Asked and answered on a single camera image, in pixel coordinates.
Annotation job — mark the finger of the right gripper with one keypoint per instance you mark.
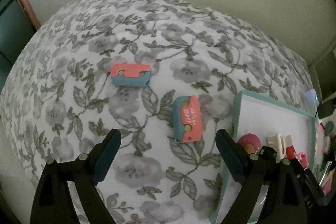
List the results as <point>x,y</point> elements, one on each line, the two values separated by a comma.
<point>307,176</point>

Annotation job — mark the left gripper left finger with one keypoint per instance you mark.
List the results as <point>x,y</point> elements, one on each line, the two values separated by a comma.
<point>52,201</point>

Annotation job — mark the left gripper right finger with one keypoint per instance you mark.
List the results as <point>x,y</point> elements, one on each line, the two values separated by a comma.
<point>284,200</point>

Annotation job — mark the pink smartwatch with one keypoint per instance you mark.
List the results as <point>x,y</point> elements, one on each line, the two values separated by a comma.
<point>303,159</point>

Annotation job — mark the red glue stick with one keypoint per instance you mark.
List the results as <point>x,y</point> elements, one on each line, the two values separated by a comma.
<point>289,149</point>

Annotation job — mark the white plastic plug holder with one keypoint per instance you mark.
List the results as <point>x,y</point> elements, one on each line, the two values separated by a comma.
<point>276,142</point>

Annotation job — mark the doll with pink cap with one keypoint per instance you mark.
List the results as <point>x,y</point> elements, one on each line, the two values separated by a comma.
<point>250,142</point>

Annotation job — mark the pink blue box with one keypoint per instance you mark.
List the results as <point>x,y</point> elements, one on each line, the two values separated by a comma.
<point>131,75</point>
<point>187,120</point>

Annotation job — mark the pink crochet mat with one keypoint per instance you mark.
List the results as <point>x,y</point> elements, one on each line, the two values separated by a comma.
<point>323,140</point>

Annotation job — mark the teal round pouch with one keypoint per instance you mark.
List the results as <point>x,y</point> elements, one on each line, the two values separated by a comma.
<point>330,128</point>

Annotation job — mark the black plugged adapter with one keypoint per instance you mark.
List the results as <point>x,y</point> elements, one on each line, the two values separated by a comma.
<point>326,109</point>

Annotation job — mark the white power strip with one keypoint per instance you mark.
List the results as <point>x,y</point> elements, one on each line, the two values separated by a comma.
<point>312,101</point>

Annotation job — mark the teal white tray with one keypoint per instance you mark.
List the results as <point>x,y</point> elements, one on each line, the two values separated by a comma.
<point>265,117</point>

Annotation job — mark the grey floral tablecloth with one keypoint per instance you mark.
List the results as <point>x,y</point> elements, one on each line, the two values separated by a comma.
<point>59,99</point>

